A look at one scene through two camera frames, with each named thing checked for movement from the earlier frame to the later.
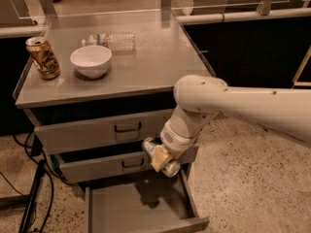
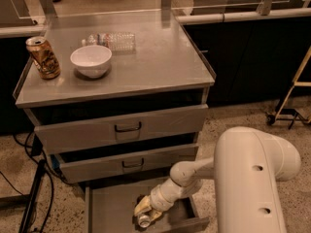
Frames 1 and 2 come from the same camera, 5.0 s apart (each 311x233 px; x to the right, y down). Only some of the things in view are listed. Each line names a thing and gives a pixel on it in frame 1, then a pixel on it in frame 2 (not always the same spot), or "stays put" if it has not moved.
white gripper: [174, 139] → [157, 200]
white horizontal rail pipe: [244, 16] stays put
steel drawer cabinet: [118, 72] stays put
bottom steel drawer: [163, 205] stays put
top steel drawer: [64, 129] stays put
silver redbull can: [169, 169] → [144, 220]
